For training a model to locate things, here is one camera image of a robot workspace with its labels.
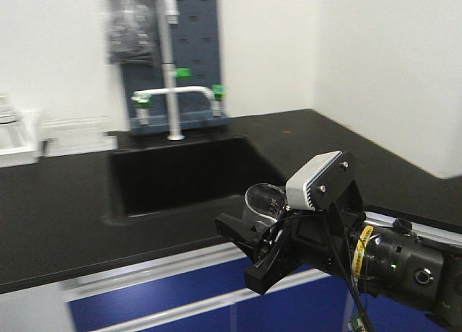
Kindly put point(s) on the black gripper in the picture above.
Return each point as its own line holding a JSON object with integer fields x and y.
{"x": 316, "y": 238}

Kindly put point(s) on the clear glass beaker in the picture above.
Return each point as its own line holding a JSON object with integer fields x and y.
{"x": 264, "y": 205}

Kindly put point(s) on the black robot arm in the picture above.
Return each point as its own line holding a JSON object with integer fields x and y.
{"x": 396, "y": 263}

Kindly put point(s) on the black lab sink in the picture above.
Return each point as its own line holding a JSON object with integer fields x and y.
{"x": 157, "y": 181}

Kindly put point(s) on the white test tube rack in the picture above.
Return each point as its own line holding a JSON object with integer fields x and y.
{"x": 77, "y": 136}

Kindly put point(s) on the blue pegboard drying rack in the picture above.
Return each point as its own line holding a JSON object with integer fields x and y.
{"x": 168, "y": 54}

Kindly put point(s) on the white lab faucet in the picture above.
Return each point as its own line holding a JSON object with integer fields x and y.
{"x": 183, "y": 90}

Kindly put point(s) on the plastic bag on pegboard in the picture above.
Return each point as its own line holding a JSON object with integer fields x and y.
{"x": 131, "y": 32}

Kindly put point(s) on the white bin right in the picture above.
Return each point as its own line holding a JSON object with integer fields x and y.
{"x": 20, "y": 140}

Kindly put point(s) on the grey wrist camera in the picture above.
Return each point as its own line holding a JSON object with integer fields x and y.
{"x": 321, "y": 181}

